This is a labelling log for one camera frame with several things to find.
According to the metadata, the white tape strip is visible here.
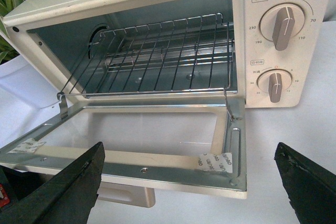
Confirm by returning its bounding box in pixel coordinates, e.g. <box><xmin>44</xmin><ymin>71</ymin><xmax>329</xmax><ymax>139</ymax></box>
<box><xmin>197</xmin><ymin>153</ymin><xmax>233</xmax><ymax>173</ymax></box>
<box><xmin>8</xmin><ymin>138</ymin><xmax>46</xmax><ymax>154</ymax></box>

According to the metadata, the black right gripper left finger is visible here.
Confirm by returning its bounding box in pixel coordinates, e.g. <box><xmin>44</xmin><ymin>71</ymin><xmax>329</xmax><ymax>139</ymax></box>
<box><xmin>1</xmin><ymin>142</ymin><xmax>105</xmax><ymax>223</ymax></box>

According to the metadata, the white tape strip left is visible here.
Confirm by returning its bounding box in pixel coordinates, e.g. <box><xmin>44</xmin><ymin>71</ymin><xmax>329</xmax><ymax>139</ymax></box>
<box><xmin>8</xmin><ymin>138</ymin><xmax>46</xmax><ymax>154</ymax></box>

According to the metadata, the timer dial knob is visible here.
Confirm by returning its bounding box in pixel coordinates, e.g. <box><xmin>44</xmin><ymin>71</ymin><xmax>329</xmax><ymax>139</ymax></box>
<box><xmin>257</xmin><ymin>69</ymin><xmax>292</xmax><ymax>103</ymax></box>

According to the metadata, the wire oven rack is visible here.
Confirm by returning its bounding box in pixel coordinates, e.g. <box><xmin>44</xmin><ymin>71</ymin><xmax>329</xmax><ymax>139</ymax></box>
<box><xmin>62</xmin><ymin>13</ymin><xmax>238</xmax><ymax>97</ymax></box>

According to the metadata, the temperature dial knob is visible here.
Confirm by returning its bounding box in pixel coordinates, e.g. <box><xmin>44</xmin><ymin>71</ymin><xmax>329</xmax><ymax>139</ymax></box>
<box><xmin>259</xmin><ymin>3</ymin><xmax>305</xmax><ymax>51</ymax></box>

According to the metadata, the cream Toshiba toaster oven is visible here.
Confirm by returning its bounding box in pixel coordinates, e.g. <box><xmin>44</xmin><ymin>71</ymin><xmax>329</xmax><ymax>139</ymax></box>
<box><xmin>3</xmin><ymin>0</ymin><xmax>323</xmax><ymax>108</ymax></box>

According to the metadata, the oven door with glass window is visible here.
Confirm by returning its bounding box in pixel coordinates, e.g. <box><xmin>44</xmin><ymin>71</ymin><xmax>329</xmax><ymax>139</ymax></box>
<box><xmin>1</xmin><ymin>92</ymin><xmax>247</xmax><ymax>207</ymax></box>

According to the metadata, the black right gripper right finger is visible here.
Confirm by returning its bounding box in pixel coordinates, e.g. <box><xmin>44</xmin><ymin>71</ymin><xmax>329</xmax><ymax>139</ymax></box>
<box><xmin>275</xmin><ymin>142</ymin><xmax>335</xmax><ymax>223</ymax></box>

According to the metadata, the white tape strip right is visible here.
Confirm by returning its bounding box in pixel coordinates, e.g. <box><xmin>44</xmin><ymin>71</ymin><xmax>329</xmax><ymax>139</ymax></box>
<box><xmin>197</xmin><ymin>153</ymin><xmax>233</xmax><ymax>173</ymax></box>

